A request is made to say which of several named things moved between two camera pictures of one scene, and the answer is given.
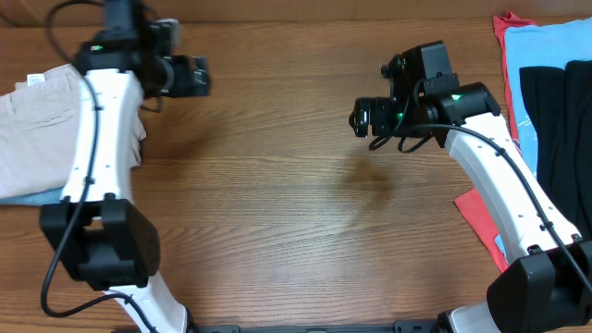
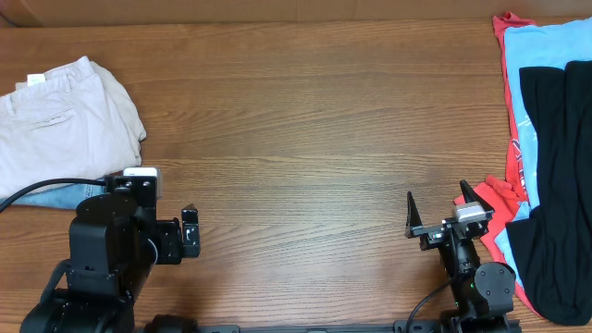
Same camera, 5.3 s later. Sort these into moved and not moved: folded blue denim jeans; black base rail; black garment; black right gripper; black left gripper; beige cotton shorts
Moved: black right gripper; black left gripper
Not moved: folded blue denim jeans; black garment; beige cotton shorts; black base rail
